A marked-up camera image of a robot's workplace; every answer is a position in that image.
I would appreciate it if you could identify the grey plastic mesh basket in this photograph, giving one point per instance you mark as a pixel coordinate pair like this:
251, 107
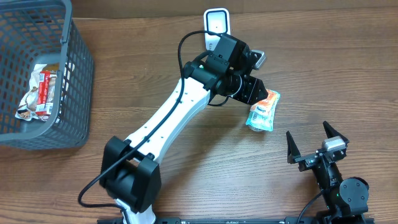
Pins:
43, 32

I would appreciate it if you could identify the red snack stick packet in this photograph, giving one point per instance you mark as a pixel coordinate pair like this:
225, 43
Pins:
43, 89

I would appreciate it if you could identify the teal wet wipes pack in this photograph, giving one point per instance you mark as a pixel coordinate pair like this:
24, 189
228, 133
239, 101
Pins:
262, 123

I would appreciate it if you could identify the white barcode scanner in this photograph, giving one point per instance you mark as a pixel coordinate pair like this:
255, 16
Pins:
216, 20

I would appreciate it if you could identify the orange Kleenex tissue pack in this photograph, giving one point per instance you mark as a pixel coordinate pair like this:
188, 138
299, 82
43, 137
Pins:
264, 107

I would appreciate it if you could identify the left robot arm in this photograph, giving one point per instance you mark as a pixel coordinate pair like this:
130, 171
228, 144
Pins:
131, 167

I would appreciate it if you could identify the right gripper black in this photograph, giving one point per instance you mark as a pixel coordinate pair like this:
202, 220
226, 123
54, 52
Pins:
313, 158

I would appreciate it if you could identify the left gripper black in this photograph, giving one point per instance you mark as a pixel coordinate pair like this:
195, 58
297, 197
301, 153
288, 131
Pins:
249, 90

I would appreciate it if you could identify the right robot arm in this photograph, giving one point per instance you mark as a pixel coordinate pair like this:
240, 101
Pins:
345, 199

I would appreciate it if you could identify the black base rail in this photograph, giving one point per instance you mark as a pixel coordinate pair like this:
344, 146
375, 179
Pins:
174, 220

